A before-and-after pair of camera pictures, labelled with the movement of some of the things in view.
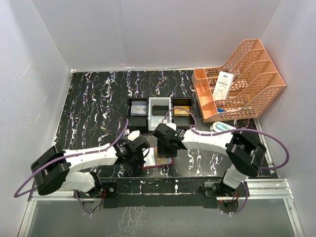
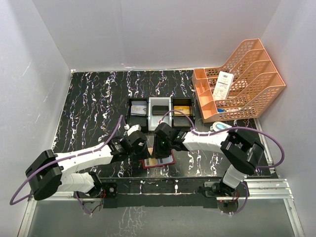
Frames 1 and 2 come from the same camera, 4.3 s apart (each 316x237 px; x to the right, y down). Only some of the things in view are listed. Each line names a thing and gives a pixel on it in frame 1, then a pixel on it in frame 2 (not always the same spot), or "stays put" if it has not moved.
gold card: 179,112 stays put
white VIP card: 138,108 stays put
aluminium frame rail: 269,189 stays put
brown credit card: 163,161 -> 152,161
